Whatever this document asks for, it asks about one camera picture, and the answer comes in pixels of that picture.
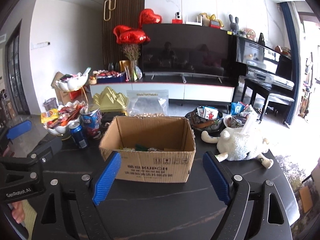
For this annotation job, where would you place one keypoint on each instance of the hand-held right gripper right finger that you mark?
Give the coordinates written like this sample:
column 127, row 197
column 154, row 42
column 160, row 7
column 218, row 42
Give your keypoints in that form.
column 217, row 177

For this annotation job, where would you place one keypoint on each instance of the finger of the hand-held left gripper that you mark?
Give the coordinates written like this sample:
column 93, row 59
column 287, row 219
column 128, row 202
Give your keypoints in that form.
column 50, row 146
column 18, row 130

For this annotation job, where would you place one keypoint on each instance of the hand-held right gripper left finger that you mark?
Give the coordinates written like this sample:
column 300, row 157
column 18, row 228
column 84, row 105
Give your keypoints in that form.
column 107, row 177

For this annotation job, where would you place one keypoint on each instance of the brown cardboard box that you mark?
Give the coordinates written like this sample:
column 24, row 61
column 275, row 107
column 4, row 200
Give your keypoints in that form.
column 150, row 167

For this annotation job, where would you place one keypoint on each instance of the dark green packet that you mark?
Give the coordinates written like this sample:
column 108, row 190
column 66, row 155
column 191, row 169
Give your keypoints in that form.
column 141, row 147

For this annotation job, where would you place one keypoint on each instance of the large white bowl of snacks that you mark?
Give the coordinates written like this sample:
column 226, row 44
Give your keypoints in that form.
column 63, row 122

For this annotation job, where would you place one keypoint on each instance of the dark patterned bowl of snacks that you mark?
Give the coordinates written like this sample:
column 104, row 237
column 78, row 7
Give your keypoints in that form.
column 205, row 122

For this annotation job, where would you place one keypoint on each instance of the pale bowl of snacks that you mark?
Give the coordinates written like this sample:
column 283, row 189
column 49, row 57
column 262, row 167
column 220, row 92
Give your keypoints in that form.
column 233, row 122

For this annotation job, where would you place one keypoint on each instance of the small white bowl of snacks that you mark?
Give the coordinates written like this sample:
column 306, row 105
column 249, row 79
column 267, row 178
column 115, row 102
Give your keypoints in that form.
column 71, row 82

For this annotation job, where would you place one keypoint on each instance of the person's left hand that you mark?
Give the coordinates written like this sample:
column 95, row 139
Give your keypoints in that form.
column 18, row 211

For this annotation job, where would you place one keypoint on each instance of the yellow snack bag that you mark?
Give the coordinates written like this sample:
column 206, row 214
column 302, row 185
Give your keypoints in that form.
column 50, row 116

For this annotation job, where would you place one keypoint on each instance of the blue soda can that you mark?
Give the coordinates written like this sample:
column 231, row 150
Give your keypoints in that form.
column 79, row 136

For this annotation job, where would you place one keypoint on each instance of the white sheep plush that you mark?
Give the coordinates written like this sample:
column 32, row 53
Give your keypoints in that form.
column 237, row 145

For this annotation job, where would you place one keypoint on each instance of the grey mesh waste basket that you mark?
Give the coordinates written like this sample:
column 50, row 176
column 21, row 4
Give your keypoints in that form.
column 50, row 104

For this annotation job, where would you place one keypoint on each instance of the blue candy canister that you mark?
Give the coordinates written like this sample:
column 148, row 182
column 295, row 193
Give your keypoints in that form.
column 92, row 125

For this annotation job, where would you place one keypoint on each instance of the open cardboard carton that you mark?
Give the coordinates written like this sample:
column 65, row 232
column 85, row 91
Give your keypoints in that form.
column 62, row 96

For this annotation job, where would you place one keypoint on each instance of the dark framed door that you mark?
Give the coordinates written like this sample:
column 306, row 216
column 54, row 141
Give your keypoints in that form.
column 16, row 75

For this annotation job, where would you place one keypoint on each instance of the dark patterned tin box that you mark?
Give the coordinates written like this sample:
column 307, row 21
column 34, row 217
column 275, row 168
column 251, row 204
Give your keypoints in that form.
column 111, row 117

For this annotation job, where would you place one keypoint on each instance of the gold mountain-shaped tin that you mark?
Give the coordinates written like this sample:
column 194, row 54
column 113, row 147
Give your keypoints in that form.
column 108, row 98

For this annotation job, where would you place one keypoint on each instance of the small woven basket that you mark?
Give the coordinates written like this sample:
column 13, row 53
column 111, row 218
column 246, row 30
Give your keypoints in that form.
column 92, row 80

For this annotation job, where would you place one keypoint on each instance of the clear zip bag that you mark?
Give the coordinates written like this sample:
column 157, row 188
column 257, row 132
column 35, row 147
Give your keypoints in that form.
column 147, row 102

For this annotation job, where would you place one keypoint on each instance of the white television stand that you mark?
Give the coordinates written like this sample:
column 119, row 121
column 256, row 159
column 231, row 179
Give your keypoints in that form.
column 200, row 91

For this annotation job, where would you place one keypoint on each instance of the blue box of candies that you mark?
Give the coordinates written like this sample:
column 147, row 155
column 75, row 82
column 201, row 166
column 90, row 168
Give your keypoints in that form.
column 111, row 77

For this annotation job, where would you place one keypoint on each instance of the black piano bench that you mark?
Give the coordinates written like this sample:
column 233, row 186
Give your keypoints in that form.
column 280, row 97

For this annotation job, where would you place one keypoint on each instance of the glass vase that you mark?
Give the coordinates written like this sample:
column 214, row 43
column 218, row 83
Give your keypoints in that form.
column 133, row 70

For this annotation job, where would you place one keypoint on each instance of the dried flower bunch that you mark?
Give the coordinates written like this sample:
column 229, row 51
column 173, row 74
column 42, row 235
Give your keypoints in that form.
column 130, row 52

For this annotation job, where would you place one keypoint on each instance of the black upright piano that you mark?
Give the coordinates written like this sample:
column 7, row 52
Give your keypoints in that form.
column 260, row 60

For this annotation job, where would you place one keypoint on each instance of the black television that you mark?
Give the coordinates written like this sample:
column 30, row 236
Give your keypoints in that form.
column 187, row 50

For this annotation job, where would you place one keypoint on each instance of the red heart balloon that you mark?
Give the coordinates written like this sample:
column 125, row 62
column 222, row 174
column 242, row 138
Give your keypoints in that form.
column 150, row 17
column 122, row 33
column 137, row 38

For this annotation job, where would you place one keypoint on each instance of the black metronome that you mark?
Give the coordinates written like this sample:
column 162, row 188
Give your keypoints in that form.
column 261, row 40

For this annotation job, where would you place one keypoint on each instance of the small doll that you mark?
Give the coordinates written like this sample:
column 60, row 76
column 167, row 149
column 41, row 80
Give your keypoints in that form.
column 250, row 34

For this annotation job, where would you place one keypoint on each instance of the red desk clock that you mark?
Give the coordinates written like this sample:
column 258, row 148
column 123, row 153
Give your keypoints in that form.
column 215, row 24

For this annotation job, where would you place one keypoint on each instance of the grey bunny plush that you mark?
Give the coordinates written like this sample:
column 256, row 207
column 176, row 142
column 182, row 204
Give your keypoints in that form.
column 233, row 25

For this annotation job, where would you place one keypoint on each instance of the white router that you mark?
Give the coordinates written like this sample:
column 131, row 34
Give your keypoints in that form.
column 193, row 22

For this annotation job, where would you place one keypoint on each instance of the white wall switch panel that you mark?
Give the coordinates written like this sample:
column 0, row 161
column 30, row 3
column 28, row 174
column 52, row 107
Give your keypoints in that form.
column 41, row 44

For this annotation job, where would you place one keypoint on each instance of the gold wall decoration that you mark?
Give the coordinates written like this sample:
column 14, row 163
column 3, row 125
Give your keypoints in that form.
column 110, row 5

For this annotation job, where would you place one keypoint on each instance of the white red security camera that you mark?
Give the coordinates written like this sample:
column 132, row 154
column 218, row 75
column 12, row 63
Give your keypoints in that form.
column 177, row 17

